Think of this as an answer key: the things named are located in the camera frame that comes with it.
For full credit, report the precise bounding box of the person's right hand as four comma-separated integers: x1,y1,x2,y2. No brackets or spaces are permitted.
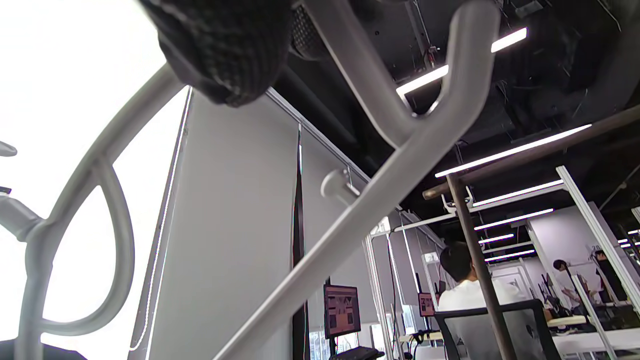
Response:
137,0,331,108

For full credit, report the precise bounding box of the light grey plastic hanger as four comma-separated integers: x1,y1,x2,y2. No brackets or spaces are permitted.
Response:
0,0,502,360

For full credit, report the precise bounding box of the row of ceiling light strips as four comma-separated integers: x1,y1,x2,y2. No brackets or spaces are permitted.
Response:
396,27,640,263

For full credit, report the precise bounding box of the small computer monitor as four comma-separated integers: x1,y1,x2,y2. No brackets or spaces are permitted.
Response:
418,292,436,318

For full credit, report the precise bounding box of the dark wooden clothes rack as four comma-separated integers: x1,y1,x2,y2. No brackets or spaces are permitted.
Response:
422,104,640,360

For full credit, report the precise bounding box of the black keyboard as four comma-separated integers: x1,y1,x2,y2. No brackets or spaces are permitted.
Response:
329,346,386,360

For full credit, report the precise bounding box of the black office chair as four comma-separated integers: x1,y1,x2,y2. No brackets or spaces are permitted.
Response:
434,299,561,360

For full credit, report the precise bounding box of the white metal frame post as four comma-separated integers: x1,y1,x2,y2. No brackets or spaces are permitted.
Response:
556,166,640,313
362,235,396,360

